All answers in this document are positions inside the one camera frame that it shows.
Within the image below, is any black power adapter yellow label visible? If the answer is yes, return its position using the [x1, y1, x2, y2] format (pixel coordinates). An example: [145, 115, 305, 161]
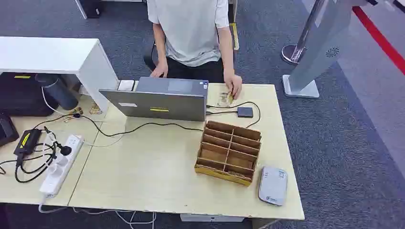
[13, 128, 43, 157]

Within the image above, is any printed card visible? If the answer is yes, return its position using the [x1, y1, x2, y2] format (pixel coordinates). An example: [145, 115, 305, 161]
[217, 91, 235, 108]

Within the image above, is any grey kiosk stand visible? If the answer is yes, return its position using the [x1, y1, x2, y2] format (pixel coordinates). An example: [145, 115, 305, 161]
[282, 0, 379, 99]

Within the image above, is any black laptop power cable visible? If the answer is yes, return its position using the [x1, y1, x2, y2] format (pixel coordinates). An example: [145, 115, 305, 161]
[32, 114, 204, 138]

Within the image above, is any black device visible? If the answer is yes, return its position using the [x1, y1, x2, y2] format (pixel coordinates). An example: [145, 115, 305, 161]
[0, 112, 20, 148]

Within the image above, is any thin white cable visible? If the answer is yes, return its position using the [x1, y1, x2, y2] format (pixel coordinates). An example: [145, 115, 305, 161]
[41, 86, 127, 148]

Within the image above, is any yellow wooden bar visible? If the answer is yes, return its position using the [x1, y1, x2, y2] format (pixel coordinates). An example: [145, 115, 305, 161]
[229, 22, 240, 52]

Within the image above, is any small dark usb hub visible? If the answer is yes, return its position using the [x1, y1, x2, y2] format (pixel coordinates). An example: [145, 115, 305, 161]
[237, 106, 255, 119]

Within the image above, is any chrome stanchion post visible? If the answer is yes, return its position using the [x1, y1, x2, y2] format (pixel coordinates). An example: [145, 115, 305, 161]
[280, 0, 327, 66]

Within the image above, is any grey laptop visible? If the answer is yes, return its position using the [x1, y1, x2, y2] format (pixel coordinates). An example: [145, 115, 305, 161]
[99, 76, 210, 122]

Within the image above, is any white power strip cord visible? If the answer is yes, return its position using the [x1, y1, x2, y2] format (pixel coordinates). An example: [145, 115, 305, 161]
[38, 195, 158, 229]

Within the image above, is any white table leg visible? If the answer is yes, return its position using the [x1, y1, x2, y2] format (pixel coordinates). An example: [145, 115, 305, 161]
[74, 0, 88, 20]

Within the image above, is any person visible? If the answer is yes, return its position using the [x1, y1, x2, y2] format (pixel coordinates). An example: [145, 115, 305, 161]
[143, 0, 244, 100]

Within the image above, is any grey card reader device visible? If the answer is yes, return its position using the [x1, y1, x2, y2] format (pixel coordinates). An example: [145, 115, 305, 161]
[257, 166, 288, 207]

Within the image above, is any white desk shelf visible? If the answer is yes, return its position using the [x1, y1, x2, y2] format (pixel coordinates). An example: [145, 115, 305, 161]
[0, 36, 120, 113]

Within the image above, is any red floor tape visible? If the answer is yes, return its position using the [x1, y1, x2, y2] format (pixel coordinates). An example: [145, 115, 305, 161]
[352, 6, 405, 76]

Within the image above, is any black coiled adapter cable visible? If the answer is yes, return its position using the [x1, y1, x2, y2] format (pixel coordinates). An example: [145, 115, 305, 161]
[0, 143, 58, 184]

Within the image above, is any person's left hand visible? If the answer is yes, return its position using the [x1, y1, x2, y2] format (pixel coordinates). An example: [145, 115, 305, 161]
[223, 69, 243, 101]

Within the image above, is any wooden compartment card box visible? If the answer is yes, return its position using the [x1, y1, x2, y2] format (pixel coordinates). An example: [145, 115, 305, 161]
[194, 120, 263, 187]

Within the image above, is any person's right hand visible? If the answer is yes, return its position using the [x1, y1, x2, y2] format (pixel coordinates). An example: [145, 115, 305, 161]
[149, 61, 169, 79]

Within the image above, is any black cylinder bottle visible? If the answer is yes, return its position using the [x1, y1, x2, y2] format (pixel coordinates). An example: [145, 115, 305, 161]
[34, 73, 79, 111]

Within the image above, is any white power strip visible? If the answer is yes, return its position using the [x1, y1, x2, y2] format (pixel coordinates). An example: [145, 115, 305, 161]
[39, 134, 85, 197]

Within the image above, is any black case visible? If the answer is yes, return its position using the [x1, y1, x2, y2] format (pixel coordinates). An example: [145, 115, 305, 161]
[0, 72, 60, 117]

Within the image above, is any black hub cable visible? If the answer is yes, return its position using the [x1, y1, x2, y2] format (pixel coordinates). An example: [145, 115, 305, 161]
[206, 101, 262, 129]

